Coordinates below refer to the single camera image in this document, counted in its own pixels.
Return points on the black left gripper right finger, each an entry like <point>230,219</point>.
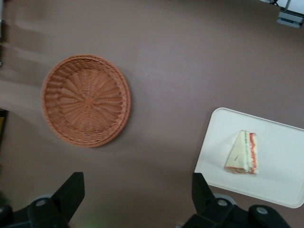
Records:
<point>209,209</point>

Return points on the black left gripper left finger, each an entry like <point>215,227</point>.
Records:
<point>61,204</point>

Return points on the triangular sandwich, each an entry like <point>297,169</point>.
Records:
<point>241,154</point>

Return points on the cream plastic tray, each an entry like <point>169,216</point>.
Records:
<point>273,185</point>

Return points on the round brown wicker basket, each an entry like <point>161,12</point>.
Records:
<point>86,101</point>

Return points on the black appliance with yellow panel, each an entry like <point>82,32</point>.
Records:
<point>2,126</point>

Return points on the small grey metal block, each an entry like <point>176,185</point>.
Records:
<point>291,19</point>

